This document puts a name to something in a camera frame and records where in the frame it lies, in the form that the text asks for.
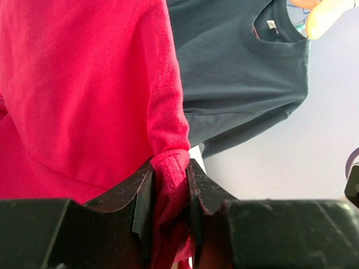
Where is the dark teal t shirt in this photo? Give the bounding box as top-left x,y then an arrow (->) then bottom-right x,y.
167,0 -> 310,158

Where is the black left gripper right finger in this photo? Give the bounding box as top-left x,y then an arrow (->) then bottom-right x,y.
187,159 -> 358,268

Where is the blue hanger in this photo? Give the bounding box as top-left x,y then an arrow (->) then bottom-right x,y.
287,2 -> 311,33

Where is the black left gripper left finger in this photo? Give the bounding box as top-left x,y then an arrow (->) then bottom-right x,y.
1,162 -> 154,268

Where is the red t shirt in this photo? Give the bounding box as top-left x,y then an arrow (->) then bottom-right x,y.
1,1 -> 191,268

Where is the left beige wooden hanger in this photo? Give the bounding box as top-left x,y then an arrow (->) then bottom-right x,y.
291,0 -> 358,40

